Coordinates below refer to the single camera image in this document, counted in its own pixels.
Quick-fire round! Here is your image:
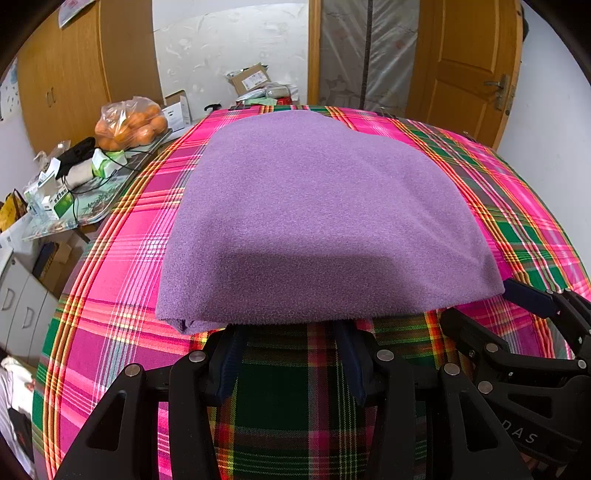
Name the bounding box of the wooden wardrobe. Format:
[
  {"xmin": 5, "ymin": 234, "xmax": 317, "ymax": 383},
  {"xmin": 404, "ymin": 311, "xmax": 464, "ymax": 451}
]
[{"xmin": 16, "ymin": 0, "xmax": 162, "ymax": 153}]

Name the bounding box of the purple sweater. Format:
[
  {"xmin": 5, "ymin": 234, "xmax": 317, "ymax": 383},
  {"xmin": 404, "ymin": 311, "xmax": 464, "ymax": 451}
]
[{"xmin": 154, "ymin": 110, "xmax": 505, "ymax": 335}]

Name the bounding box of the bag of oranges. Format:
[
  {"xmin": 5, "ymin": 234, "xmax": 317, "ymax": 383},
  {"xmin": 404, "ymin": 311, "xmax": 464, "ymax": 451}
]
[{"xmin": 95, "ymin": 96, "xmax": 169, "ymax": 152}]

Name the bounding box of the clear plastic door curtain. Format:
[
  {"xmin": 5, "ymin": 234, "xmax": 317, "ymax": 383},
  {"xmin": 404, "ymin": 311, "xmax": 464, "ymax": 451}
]
[{"xmin": 320, "ymin": 0, "xmax": 419, "ymax": 116}]

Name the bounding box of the green medicine box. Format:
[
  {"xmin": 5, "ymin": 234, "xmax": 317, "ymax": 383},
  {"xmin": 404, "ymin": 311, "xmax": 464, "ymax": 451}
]
[{"xmin": 44, "ymin": 190, "xmax": 75, "ymax": 220}]

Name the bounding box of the green tissue pack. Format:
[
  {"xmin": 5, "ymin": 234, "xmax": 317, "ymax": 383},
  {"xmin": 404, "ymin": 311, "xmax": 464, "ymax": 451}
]
[{"xmin": 91, "ymin": 148, "xmax": 125, "ymax": 178}]

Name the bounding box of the brown cardboard parcel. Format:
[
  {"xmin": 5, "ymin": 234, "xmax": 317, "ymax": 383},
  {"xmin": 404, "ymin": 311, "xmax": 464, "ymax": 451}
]
[{"xmin": 228, "ymin": 64, "xmax": 271, "ymax": 95}]

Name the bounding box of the wooden door frame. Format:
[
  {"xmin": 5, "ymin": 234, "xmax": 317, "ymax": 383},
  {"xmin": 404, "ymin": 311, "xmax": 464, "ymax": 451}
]
[{"xmin": 307, "ymin": 0, "xmax": 322, "ymax": 107}]

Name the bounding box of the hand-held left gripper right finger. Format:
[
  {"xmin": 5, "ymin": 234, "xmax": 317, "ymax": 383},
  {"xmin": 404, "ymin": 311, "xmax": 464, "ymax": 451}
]
[{"xmin": 330, "ymin": 322, "xmax": 534, "ymax": 480}]

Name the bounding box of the yellow paper bag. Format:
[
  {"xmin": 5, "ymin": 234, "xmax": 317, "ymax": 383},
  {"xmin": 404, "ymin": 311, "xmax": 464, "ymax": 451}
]
[{"xmin": 0, "ymin": 188, "xmax": 29, "ymax": 232}]

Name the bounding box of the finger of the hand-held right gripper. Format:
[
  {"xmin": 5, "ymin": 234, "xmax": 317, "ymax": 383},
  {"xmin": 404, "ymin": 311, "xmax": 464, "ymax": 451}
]
[
  {"xmin": 503, "ymin": 278, "xmax": 591, "ymax": 361},
  {"xmin": 438, "ymin": 307, "xmax": 583, "ymax": 394}
]

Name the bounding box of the cartoon wall sticker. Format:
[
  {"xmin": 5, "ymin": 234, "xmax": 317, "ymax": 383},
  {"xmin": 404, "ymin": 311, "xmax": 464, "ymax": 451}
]
[{"xmin": 0, "ymin": 58, "xmax": 19, "ymax": 121}]

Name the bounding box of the floral blanket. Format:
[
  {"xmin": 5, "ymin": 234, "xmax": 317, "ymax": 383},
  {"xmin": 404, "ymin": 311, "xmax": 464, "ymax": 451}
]
[{"xmin": 0, "ymin": 355, "xmax": 40, "ymax": 476}]

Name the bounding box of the pink plaid sheet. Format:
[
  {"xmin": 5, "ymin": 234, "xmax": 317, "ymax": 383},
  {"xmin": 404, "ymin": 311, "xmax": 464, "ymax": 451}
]
[{"xmin": 31, "ymin": 104, "xmax": 583, "ymax": 480}]

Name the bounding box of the folding tray table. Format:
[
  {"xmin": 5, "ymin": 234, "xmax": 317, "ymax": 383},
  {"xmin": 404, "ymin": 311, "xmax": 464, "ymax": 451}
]
[{"xmin": 21, "ymin": 129, "xmax": 174, "ymax": 243}]

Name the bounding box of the wooden door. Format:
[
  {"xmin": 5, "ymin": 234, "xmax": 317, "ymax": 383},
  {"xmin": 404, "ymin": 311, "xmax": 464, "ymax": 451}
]
[{"xmin": 409, "ymin": 0, "xmax": 525, "ymax": 151}]

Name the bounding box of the white cabinet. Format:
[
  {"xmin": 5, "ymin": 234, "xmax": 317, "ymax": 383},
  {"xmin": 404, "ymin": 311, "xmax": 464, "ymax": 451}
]
[{"xmin": 0, "ymin": 265, "xmax": 58, "ymax": 358}]

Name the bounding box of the metal door handle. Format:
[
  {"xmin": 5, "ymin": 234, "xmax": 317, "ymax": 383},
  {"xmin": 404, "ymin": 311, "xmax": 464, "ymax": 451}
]
[{"xmin": 482, "ymin": 74, "xmax": 514, "ymax": 112}]

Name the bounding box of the white cardboard box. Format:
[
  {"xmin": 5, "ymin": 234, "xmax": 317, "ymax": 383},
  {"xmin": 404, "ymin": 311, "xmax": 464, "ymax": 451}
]
[{"xmin": 159, "ymin": 90, "xmax": 192, "ymax": 130}]

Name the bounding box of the black pouch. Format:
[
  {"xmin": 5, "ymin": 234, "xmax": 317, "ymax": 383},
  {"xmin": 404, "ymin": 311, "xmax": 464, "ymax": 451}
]
[{"xmin": 58, "ymin": 136, "xmax": 97, "ymax": 178}]

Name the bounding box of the white cloth roll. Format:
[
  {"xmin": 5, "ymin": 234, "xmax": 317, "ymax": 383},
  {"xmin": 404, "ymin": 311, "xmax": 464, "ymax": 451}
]
[{"xmin": 69, "ymin": 161, "xmax": 95, "ymax": 185}]

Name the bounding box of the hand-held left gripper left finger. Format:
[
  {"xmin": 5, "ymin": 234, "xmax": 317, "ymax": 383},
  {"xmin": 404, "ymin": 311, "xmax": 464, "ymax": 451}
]
[{"xmin": 53, "ymin": 325, "xmax": 248, "ymax": 480}]

